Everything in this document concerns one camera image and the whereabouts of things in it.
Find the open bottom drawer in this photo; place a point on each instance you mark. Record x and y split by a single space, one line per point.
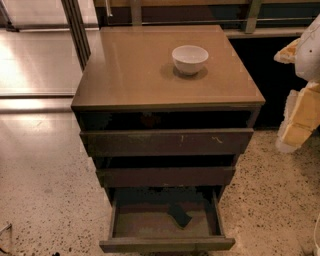
140 223

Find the dark green yellow sponge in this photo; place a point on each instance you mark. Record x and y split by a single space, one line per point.
180 217

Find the drawer dark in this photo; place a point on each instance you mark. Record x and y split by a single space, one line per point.
165 177
166 142

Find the middle drawer dark front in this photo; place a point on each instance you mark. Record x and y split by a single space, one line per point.
165 177

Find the brown drawer cabinet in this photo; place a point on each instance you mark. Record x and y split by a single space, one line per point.
131 83

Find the top drawer dark front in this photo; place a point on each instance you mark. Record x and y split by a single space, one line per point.
166 142

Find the metal door frame post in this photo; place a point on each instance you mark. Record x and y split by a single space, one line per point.
77 29

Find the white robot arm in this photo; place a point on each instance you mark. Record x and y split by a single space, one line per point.
307 58

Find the metal railing frame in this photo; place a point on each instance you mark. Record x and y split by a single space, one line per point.
244 15

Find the white ceramic bowl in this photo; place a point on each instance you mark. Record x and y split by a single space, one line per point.
189 59

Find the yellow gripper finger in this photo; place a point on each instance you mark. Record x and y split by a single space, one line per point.
287 54
301 118

